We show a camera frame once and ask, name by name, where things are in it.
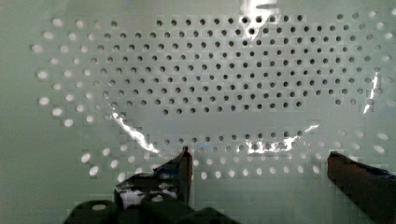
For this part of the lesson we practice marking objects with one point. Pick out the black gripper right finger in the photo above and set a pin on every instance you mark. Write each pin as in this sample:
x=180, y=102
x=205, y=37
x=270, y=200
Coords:
x=372, y=189

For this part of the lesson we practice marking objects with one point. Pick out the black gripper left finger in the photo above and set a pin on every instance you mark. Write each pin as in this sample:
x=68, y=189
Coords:
x=172, y=178

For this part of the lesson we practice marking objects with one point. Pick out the mint green plastic strainer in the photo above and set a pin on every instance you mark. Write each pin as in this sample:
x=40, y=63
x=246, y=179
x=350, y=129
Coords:
x=259, y=91

